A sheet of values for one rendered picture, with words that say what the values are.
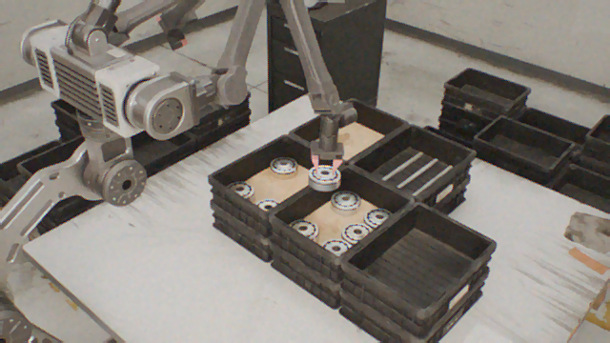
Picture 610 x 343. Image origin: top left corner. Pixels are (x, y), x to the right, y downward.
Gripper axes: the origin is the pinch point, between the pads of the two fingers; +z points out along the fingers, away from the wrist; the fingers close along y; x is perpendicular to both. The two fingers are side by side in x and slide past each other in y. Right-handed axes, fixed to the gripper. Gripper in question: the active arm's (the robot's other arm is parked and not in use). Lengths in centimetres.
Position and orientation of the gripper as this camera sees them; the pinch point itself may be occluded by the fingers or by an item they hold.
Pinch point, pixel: (325, 171)
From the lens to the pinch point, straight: 196.2
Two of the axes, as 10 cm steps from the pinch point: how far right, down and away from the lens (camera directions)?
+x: -0.1, 5.4, -8.4
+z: -0.7, 8.4, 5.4
